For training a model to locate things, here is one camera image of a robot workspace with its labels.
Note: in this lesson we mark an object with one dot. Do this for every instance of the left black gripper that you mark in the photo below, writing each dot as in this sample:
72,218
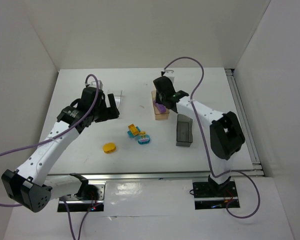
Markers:
105,110

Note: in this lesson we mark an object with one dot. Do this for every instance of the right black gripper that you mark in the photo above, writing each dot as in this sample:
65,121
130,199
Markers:
161,99

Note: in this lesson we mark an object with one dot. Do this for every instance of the purple printed lego piece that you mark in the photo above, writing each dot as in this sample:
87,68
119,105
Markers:
160,107

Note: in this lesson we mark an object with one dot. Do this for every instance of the yellow rounded lego brick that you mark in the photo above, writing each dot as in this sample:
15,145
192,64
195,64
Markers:
109,147

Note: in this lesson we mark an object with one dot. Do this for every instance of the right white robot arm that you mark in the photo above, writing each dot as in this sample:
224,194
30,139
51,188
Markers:
221,132

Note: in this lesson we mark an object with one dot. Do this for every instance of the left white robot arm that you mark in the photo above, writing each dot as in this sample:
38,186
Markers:
28,184

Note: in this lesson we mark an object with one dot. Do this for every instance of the clear plastic container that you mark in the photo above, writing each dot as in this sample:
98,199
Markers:
117,96

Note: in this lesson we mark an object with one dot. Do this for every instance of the orange transparent container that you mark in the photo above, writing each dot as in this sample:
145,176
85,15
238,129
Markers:
157,115

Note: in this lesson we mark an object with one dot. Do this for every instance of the yellow arched lego brick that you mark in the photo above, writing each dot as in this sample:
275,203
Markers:
133,129

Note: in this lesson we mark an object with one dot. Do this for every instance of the teal lego brick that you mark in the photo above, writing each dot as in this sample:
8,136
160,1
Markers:
129,133

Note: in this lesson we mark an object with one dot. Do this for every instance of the smoky grey container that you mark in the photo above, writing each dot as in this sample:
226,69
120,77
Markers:
184,135

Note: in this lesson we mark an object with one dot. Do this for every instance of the yellow smiley face lego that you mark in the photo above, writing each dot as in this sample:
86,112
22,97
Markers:
142,134

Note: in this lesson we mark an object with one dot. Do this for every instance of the teal frog oval lego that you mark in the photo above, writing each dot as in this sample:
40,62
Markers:
142,140

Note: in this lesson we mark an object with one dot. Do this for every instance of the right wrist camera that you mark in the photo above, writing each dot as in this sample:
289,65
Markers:
169,74

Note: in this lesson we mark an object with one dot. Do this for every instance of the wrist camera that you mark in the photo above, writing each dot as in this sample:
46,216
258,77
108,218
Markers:
169,74
94,84

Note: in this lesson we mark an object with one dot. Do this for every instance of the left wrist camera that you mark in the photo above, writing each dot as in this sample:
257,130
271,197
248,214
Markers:
94,84

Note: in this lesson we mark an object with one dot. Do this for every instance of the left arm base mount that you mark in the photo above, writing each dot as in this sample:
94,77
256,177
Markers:
93,199

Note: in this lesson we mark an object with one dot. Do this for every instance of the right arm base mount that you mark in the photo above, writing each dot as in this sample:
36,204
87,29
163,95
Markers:
205,198

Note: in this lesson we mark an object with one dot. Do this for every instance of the aluminium rail right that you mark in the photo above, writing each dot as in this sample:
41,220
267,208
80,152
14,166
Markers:
253,153

